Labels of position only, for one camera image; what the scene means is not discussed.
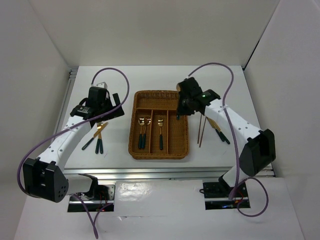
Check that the aluminium left side rail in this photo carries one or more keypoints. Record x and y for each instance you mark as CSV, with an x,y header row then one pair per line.
x,y
66,98

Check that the left copper chopstick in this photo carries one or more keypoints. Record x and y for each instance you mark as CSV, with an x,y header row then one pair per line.
x,y
199,129

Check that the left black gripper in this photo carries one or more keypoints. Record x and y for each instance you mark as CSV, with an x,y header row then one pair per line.
x,y
116,113

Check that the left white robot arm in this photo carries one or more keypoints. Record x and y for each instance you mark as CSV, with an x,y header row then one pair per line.
x,y
43,176

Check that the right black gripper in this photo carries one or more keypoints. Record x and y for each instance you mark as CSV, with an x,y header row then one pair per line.
x,y
180,110

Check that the gold spoon green handle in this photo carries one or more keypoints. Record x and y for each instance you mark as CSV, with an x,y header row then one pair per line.
x,y
141,122
147,121

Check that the right copper chopstick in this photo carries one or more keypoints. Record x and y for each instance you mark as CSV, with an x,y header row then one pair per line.
x,y
202,132

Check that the gold knife pile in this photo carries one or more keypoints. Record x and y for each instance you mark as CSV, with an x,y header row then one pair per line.
x,y
216,127
99,130

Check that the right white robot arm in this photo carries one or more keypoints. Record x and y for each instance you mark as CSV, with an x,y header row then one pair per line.
x,y
255,147

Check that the brown wicker cutlery tray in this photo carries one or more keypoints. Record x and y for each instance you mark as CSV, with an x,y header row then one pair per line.
x,y
158,104

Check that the gold knife green handle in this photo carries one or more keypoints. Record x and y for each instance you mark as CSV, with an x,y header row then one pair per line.
x,y
161,143

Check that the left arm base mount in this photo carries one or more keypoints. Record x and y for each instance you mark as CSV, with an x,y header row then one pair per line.
x,y
100,192

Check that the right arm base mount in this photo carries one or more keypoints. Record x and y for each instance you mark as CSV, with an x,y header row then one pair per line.
x,y
216,198

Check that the copper chopstick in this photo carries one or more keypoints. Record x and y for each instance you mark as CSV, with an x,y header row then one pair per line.
x,y
199,129
202,132

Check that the aluminium table front rail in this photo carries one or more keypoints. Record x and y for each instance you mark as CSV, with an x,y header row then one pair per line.
x,y
126,174

